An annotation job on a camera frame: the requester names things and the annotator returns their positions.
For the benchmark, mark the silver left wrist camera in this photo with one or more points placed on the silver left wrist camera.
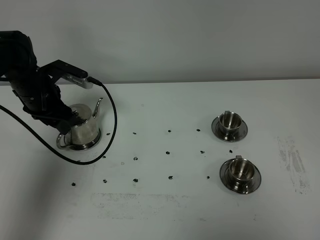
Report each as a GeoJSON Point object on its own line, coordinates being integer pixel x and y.
{"type": "Point", "coordinates": [81, 82]}

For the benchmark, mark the far stainless steel teacup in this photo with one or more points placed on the far stainless steel teacup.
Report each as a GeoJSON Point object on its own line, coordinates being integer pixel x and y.
{"type": "Point", "coordinates": [230, 121]}

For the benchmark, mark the near stainless steel teacup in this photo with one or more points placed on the near stainless steel teacup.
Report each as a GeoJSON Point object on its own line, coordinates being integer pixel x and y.
{"type": "Point", "coordinates": [241, 169]}

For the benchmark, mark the steel teapot saucer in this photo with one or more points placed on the steel teapot saucer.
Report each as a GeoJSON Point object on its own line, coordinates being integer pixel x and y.
{"type": "Point", "coordinates": [83, 147]}

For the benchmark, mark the near stainless steel saucer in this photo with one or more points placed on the near stainless steel saucer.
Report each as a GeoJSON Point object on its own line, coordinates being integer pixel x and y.
{"type": "Point", "coordinates": [236, 186]}

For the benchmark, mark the stainless steel teapot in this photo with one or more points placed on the stainless steel teapot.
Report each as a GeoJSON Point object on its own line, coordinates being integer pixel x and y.
{"type": "Point", "coordinates": [83, 134]}

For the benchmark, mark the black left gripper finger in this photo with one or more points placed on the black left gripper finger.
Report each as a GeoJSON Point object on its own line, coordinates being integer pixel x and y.
{"type": "Point", "coordinates": [74, 117]}
{"type": "Point", "coordinates": [63, 127]}

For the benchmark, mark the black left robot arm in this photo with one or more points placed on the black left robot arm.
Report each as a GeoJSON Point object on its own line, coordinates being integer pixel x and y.
{"type": "Point", "coordinates": [16, 55]}

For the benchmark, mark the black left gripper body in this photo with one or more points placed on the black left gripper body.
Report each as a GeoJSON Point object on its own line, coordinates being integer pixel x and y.
{"type": "Point", "coordinates": [39, 94]}

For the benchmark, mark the stainless steel saucer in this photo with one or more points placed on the stainless steel saucer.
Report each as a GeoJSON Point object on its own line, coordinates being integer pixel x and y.
{"type": "Point", "coordinates": [236, 186]}
{"type": "Point", "coordinates": [240, 134]}

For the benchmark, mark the far stainless steel saucer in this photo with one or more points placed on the far stainless steel saucer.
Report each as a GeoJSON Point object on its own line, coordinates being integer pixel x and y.
{"type": "Point", "coordinates": [240, 134]}

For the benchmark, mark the stainless steel teacup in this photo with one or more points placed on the stainless steel teacup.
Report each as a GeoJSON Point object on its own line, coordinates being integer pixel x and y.
{"type": "Point", "coordinates": [241, 169]}
{"type": "Point", "coordinates": [230, 121]}

